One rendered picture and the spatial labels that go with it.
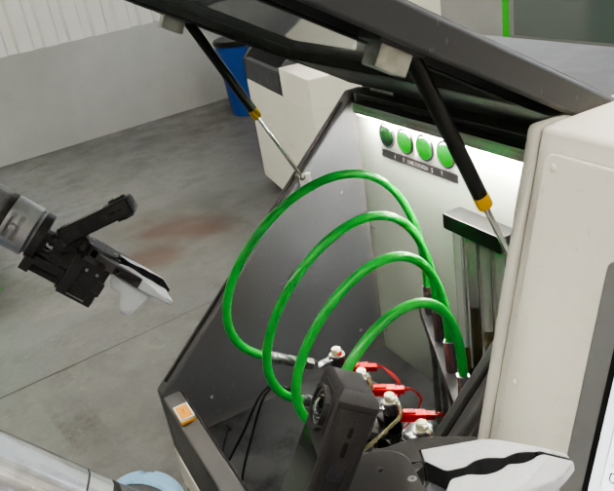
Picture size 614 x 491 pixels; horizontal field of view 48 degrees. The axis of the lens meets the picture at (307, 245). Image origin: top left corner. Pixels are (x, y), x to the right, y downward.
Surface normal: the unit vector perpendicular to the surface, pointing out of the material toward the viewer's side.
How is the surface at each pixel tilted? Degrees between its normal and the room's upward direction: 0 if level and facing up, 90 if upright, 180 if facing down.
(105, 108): 90
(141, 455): 1
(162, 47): 90
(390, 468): 8
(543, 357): 76
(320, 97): 90
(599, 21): 90
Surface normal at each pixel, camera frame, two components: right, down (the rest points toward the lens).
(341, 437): 0.18, 0.25
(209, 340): 0.48, 0.32
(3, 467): 0.62, -0.50
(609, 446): -0.88, 0.11
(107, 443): -0.15, -0.89
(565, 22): -0.86, 0.33
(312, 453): -0.93, -0.27
